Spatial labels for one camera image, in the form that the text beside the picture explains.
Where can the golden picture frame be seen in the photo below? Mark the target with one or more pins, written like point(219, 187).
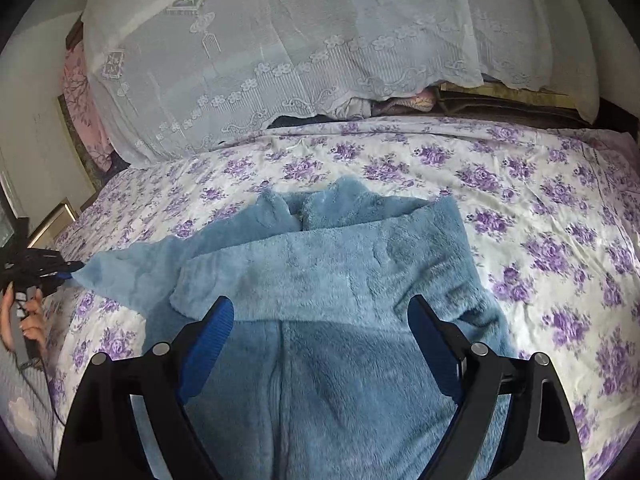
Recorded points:
point(52, 222)

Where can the blue fleece garment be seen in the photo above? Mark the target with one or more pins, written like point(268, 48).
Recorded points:
point(330, 280)

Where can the person's left hand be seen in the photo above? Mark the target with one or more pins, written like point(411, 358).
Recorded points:
point(34, 322)

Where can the purple floral bed sheet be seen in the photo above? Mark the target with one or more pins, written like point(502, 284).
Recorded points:
point(540, 220)

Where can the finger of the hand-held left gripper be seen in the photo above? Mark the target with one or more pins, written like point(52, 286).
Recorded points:
point(65, 267)

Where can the pile of folded clothes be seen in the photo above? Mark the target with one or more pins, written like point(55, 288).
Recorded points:
point(500, 105)

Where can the pink cloth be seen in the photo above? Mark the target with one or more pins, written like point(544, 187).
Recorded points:
point(82, 105)

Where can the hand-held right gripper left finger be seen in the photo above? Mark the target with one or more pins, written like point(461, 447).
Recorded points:
point(210, 340)

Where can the person's grey printed clothing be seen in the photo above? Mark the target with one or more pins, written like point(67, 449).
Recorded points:
point(20, 410)

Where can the white lace cloth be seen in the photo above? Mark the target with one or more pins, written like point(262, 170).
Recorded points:
point(260, 45)

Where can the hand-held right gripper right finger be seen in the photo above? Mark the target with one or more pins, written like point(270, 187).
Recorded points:
point(432, 345)

